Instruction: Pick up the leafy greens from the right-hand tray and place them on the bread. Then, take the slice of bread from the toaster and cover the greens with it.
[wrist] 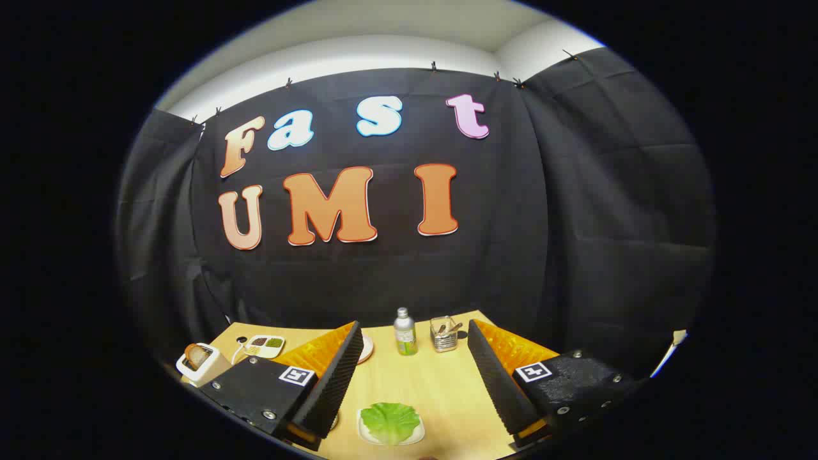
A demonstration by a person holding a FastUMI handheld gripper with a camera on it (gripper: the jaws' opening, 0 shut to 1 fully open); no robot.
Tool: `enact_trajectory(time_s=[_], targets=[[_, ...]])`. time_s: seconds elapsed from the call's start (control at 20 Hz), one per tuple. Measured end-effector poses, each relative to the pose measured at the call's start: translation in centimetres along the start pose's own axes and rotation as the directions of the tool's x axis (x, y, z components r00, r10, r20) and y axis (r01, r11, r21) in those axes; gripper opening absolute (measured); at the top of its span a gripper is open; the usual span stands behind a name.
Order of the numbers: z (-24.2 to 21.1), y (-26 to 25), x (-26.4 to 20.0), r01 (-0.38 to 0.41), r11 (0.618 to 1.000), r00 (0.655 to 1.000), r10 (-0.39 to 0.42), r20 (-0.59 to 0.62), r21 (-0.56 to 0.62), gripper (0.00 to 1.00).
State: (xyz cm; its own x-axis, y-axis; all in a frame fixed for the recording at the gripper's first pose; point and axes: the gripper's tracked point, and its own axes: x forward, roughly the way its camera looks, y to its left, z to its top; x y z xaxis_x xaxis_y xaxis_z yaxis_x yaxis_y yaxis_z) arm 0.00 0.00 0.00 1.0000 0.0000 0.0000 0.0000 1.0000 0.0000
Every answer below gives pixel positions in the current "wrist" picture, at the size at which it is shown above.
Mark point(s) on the pile of green beans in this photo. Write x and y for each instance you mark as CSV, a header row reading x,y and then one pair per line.
x,y
274,343

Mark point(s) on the pink plate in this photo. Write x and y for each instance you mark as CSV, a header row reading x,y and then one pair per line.
x,y
367,348

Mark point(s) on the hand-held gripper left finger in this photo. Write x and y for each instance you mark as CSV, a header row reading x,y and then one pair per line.
x,y
332,383

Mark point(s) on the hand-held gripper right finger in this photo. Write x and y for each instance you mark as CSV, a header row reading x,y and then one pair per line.
x,y
498,383

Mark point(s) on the small white square dish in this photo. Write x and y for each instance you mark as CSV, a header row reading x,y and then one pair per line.
x,y
416,436

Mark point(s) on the green label bottle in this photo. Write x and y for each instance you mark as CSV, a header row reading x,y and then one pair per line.
x,y
405,335

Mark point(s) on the green lettuce leaf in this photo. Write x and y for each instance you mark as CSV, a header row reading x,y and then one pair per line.
x,y
390,421

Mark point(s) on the white divided tray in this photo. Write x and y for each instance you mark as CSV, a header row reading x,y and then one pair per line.
x,y
264,352

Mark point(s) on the white toaster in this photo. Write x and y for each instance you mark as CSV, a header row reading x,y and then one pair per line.
x,y
214,372

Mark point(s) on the toasted bread slice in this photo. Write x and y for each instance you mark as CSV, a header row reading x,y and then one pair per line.
x,y
197,356

